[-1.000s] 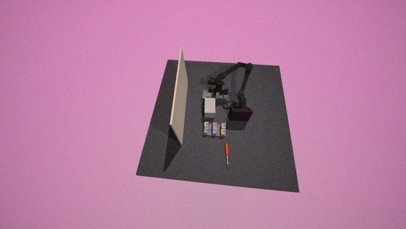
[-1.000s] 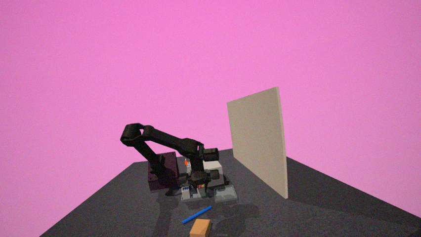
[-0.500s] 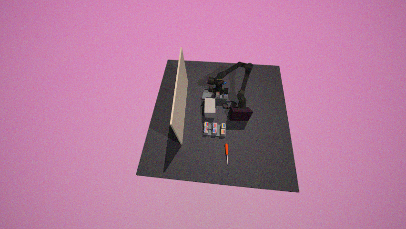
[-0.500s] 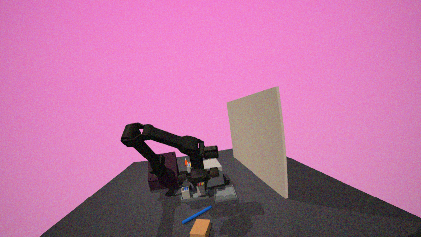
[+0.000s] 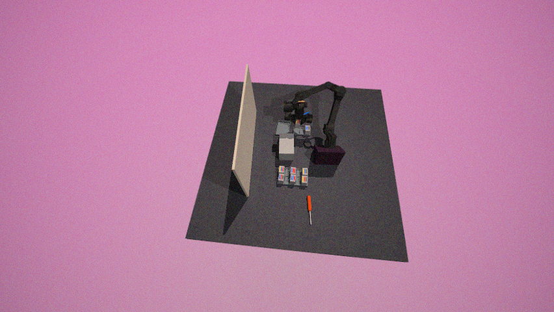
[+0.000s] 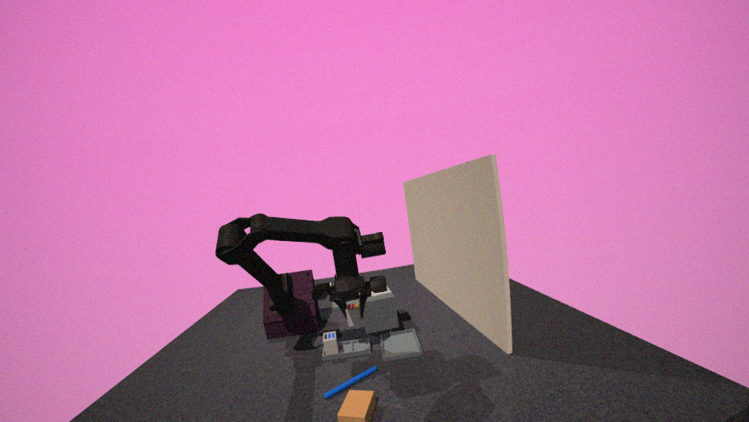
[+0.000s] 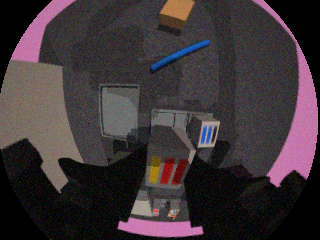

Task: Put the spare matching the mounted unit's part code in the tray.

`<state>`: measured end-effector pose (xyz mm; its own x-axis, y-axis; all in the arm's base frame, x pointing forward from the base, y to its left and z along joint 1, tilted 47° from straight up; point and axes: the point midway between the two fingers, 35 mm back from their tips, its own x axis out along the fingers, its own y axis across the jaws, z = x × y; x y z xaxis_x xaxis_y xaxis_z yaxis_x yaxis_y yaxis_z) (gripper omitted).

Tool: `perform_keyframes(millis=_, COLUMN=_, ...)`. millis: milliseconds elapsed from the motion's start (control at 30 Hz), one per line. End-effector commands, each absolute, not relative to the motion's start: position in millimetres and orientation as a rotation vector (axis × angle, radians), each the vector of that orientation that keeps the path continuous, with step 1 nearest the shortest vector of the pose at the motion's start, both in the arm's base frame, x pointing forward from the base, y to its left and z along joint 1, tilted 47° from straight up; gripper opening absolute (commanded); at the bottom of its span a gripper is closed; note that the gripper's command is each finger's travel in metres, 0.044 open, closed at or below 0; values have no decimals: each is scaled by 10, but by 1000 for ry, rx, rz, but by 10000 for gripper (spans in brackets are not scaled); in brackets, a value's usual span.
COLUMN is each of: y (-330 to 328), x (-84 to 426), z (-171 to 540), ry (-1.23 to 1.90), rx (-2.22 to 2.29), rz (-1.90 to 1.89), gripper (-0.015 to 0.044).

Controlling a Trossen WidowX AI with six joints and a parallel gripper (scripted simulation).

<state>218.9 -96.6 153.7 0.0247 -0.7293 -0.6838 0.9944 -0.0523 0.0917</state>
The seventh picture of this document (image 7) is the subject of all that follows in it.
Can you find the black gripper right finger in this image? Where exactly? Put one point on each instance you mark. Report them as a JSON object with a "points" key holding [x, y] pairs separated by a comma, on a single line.
{"points": [[209, 192]]}

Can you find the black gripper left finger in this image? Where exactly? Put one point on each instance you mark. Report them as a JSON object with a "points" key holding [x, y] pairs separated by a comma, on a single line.
{"points": [[118, 182]]}

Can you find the tan flat board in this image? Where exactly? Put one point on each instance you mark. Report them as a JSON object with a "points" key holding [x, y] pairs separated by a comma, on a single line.
{"points": [[32, 105]]}

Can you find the blue rod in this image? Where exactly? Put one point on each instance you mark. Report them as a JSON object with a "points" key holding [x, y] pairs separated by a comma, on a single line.
{"points": [[178, 54]]}

